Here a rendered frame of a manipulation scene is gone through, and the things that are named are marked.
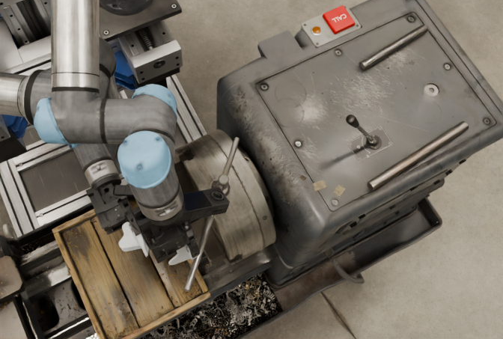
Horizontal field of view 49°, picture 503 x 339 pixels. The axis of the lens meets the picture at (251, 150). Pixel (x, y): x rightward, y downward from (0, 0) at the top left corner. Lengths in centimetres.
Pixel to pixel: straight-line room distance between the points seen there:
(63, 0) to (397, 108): 78
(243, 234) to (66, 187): 125
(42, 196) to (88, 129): 149
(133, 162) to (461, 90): 87
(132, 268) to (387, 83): 82
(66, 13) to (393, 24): 83
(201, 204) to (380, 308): 162
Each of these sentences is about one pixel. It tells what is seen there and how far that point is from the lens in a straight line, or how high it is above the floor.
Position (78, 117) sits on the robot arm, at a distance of 92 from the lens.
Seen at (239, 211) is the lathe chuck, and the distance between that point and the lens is 124.
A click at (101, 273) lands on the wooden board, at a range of 157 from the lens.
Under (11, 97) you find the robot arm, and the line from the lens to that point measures 121.
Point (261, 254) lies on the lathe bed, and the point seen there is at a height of 86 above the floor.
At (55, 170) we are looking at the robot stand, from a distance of 242.
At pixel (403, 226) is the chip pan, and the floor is 54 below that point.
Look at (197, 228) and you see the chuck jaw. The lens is 134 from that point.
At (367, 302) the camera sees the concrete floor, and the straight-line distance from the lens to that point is 251.
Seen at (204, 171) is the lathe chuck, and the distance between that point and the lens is 125.
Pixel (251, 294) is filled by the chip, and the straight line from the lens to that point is 187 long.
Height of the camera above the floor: 241
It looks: 68 degrees down
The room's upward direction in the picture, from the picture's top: 10 degrees clockwise
